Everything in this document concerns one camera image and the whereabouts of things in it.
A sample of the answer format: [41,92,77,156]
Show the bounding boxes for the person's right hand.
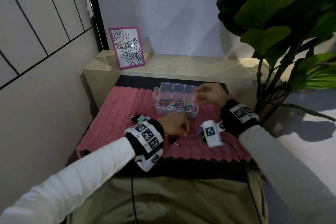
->
[194,82,233,107]

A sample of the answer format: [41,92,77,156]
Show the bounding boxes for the person's left hand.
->
[157,112,190,138]

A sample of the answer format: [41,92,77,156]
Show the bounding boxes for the transparent storage box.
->
[153,82,200,119]

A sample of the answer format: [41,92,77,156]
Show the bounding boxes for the person's left forearm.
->
[0,137,136,224]

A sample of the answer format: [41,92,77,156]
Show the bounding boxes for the person's right forearm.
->
[238,124,336,224]

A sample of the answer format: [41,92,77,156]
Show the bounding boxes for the person's olive trousers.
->
[67,171,268,224]

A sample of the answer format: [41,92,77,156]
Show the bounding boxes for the black left wristband with markers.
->
[124,119,165,160]

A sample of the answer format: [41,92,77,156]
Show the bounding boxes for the black wristband with markers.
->
[124,119,165,160]
[220,99,259,138]

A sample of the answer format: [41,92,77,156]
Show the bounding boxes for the beige wooden shelf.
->
[83,50,271,117]

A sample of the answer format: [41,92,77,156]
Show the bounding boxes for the black right wristband with markers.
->
[220,99,259,138]

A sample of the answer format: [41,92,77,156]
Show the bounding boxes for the pink ribbed mat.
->
[76,86,252,162]

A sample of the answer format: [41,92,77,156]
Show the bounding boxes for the pink framed drawing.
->
[108,27,146,70]

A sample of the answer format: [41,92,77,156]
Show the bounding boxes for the green leafy plant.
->
[216,0,336,125]

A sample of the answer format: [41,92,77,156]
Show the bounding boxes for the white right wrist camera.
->
[202,119,227,148]

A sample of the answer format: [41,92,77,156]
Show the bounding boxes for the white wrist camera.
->
[202,119,227,148]
[135,150,164,172]

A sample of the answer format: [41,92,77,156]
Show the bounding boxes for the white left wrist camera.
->
[135,150,164,172]

